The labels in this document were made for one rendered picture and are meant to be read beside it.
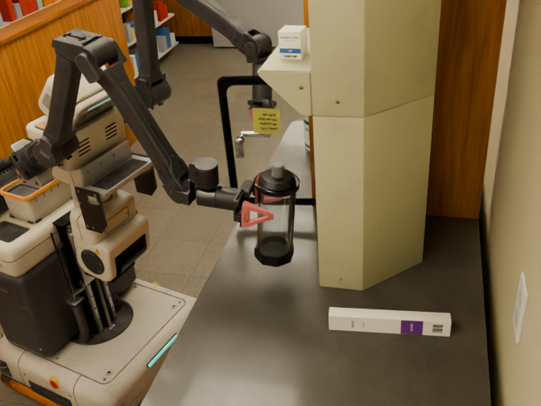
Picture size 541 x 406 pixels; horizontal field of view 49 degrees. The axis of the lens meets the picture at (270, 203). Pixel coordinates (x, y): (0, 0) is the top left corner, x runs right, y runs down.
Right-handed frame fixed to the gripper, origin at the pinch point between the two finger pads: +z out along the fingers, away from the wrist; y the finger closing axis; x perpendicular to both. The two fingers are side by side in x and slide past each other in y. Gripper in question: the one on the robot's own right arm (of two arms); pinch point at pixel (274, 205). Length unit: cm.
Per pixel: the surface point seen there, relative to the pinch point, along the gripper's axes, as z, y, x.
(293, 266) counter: 4.6, 4.1, 21.3
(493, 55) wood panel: 47, 34, -32
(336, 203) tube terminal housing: 15.2, -3.0, -5.3
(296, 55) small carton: 2.8, 4.5, -36.8
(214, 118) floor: -123, 304, 129
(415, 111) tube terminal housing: 29.8, 7.3, -25.8
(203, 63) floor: -181, 438, 135
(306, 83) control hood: 6.6, -2.9, -33.6
